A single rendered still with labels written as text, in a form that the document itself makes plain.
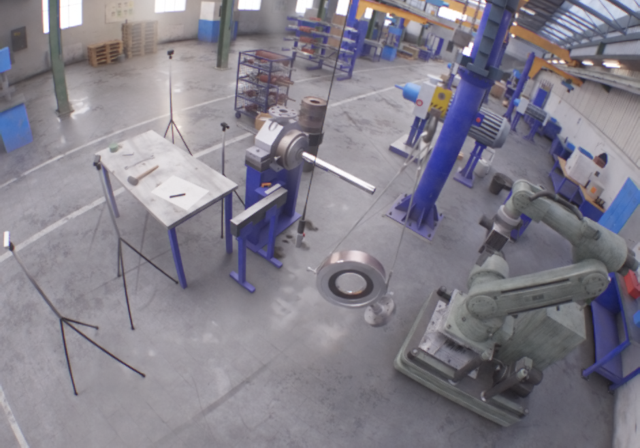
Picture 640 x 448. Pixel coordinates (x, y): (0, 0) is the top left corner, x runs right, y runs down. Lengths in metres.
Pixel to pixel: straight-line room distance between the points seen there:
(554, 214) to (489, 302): 0.72
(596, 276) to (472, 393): 1.36
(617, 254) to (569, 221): 0.44
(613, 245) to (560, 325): 0.79
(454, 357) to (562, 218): 1.45
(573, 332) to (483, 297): 0.93
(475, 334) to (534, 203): 1.12
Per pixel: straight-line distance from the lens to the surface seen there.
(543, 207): 1.93
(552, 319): 2.56
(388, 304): 1.81
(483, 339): 2.55
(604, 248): 2.13
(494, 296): 2.15
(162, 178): 2.81
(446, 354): 2.72
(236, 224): 2.27
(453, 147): 3.72
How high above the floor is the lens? 2.43
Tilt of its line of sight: 38 degrees down
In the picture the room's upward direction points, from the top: 14 degrees clockwise
